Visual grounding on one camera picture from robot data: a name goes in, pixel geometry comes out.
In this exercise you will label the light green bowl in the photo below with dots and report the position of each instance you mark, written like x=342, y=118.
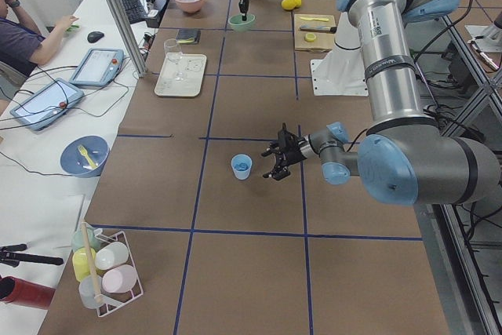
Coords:
x=237, y=23

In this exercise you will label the light blue plastic cup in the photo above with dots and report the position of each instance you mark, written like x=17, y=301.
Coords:
x=241, y=165

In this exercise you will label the blue bowl on desk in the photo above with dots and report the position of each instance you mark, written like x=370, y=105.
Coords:
x=74, y=164

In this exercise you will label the grey folded cloth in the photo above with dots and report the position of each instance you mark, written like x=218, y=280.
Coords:
x=188, y=36

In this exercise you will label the half lemon slice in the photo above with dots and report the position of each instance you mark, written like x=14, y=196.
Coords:
x=310, y=37

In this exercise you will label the clear wine glass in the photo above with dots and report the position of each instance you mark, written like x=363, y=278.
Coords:
x=173, y=52

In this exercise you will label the yellow plastic knife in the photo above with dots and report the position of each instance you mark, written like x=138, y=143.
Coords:
x=320, y=19

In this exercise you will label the wooden cutting board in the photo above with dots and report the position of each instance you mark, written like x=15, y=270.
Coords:
x=314, y=32

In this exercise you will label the cream bear serving tray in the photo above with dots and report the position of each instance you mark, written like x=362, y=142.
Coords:
x=193, y=65

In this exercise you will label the steel muddler with black cap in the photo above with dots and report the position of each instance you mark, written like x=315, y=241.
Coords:
x=319, y=29

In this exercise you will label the black keyboard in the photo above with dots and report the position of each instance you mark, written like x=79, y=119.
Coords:
x=134, y=10

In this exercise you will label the black computer mouse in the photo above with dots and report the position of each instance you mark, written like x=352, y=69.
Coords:
x=94, y=36

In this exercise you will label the teach pendant tablet far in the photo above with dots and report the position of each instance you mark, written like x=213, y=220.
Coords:
x=98, y=67

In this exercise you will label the teach pendant tablet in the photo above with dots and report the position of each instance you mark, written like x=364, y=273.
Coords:
x=98, y=67
x=47, y=105

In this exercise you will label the white cup in rack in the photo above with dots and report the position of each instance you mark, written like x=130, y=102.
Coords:
x=112, y=255

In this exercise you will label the yellow plastic fork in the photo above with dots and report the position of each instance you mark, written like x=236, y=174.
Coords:
x=85, y=154

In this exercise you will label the pink cup in rack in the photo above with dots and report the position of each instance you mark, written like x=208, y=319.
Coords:
x=120, y=279

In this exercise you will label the teach pendant tablet near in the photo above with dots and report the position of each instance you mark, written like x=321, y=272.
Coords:
x=47, y=105

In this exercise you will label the green cup in rack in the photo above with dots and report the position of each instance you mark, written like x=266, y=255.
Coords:
x=77, y=241

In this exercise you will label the yellow cup in rack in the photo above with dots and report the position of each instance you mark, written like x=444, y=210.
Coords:
x=80, y=264

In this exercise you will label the seated person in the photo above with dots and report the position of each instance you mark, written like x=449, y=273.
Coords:
x=23, y=47

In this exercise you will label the clear cup in rack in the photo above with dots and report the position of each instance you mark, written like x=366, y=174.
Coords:
x=87, y=293

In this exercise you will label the red cylinder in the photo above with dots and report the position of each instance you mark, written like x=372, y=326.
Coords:
x=24, y=293

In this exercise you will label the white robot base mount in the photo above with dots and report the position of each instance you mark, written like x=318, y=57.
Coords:
x=341, y=71

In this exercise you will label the aluminium frame post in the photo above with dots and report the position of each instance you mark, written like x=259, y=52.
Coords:
x=128, y=37

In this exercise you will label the white wire cup rack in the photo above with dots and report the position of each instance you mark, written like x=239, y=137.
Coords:
x=111, y=301

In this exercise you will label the black tripod handle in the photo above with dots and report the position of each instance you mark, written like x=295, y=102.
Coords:
x=13, y=255

